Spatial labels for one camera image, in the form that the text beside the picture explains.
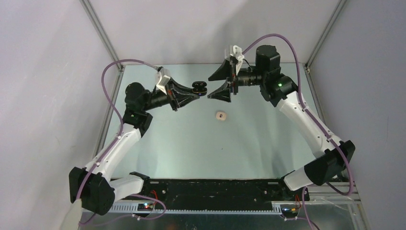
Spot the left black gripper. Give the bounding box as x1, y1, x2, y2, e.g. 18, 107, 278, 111
142, 77, 199, 112

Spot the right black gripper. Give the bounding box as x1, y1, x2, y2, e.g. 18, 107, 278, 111
207, 58, 266, 103

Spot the black earbud charging case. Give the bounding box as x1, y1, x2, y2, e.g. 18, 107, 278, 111
192, 81, 207, 96

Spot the beige earbud charging case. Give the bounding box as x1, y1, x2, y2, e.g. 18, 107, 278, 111
215, 111, 227, 121

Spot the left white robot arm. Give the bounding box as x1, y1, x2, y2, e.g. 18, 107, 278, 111
68, 78, 207, 215

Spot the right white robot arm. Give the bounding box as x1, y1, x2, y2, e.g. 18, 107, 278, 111
208, 45, 355, 200

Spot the left controller board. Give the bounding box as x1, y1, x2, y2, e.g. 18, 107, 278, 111
137, 203, 155, 212

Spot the controller board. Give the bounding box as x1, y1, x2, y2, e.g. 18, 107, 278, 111
137, 203, 155, 212
281, 208, 298, 219

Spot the right controller board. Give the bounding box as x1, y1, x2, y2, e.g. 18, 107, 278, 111
281, 208, 298, 219

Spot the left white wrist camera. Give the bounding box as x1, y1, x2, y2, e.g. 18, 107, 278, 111
155, 67, 171, 95

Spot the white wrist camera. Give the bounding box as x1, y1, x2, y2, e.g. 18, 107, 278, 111
225, 45, 245, 69
155, 67, 171, 95

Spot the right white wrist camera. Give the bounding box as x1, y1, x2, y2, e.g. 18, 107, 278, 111
225, 45, 245, 69

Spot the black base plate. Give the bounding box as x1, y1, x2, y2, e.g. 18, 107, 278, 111
139, 179, 309, 210

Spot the right aluminium frame post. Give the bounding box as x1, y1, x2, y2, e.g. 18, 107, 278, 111
305, 0, 348, 69

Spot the aluminium frame post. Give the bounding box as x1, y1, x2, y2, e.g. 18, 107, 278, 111
305, 0, 348, 69
79, 0, 119, 61

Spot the grey slotted cable duct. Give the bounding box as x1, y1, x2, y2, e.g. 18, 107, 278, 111
108, 202, 282, 215

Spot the left aluminium frame post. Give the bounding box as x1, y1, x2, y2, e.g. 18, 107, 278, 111
79, 0, 119, 61

